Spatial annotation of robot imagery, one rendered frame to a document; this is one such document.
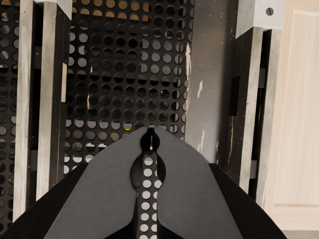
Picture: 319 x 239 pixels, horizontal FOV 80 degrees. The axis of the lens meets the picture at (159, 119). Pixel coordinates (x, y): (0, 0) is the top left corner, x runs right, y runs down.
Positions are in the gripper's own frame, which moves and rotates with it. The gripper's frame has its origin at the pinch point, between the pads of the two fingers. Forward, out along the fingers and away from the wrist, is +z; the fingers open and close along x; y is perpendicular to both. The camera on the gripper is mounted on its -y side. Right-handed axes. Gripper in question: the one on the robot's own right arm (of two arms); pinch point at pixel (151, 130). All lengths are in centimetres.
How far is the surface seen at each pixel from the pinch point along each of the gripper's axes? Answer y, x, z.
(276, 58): 0.5, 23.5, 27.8
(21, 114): 8.8, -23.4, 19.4
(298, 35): -3.0, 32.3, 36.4
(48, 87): 4.5, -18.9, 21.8
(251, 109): 9.3, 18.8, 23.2
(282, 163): 23.6, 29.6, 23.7
